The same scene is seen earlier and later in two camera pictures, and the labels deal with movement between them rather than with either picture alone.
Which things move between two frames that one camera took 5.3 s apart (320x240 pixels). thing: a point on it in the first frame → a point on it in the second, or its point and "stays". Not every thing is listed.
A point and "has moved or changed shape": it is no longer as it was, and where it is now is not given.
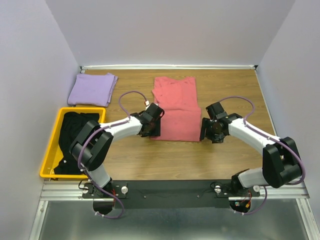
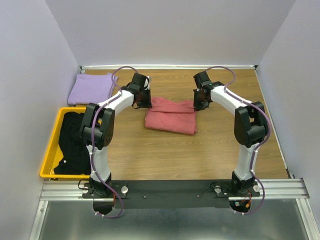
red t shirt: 182,118 has moved or changed shape
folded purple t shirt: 93,89 stays
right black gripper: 206,122 → 196,105
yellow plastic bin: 55,152 stays
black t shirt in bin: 72,122 stays
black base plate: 167,193 stays
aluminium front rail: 59,189 stays
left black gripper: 157,132 → 147,104
